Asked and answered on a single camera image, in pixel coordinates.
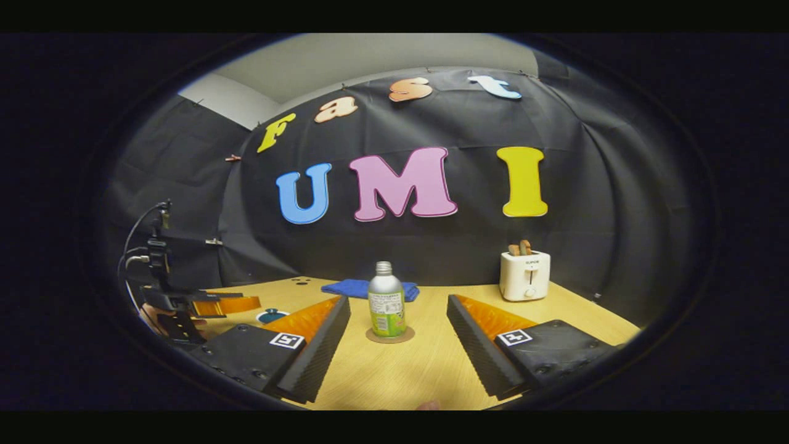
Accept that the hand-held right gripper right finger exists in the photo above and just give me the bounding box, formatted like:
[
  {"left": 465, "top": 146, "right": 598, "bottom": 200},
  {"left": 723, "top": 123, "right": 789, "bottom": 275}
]
[{"left": 446, "top": 294, "right": 621, "bottom": 400}]

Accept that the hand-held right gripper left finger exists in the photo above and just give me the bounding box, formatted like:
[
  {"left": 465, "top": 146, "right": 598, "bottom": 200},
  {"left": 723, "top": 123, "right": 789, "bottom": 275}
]
[{"left": 188, "top": 295, "right": 352, "bottom": 405}]

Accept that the round brown coaster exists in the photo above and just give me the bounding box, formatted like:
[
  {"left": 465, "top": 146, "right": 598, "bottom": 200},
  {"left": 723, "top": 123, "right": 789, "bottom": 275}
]
[{"left": 365, "top": 325, "right": 416, "bottom": 345}]

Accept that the silver water bottle green label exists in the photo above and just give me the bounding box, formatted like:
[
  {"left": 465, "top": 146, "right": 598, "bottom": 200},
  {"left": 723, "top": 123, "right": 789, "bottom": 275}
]
[{"left": 367, "top": 261, "right": 407, "bottom": 339}]

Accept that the blue cloth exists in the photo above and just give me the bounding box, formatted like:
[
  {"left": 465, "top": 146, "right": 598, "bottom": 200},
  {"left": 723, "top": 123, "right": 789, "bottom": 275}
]
[{"left": 321, "top": 279, "right": 420, "bottom": 303}]

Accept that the white toaster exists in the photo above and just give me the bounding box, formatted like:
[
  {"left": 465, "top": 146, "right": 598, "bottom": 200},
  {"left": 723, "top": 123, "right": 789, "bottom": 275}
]
[{"left": 499, "top": 250, "right": 552, "bottom": 302}]

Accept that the black backdrop cloth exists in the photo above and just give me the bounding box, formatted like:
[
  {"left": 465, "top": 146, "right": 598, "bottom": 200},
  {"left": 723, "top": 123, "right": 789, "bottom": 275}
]
[{"left": 108, "top": 67, "right": 709, "bottom": 327}]

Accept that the grey cable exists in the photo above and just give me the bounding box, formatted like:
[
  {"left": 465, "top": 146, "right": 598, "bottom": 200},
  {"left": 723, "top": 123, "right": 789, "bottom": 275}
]
[{"left": 117, "top": 255, "right": 150, "bottom": 309}]

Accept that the black cable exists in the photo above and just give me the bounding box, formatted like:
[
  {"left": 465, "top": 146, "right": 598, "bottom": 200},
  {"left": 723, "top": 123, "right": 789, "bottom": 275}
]
[{"left": 122, "top": 201, "right": 170, "bottom": 260}]

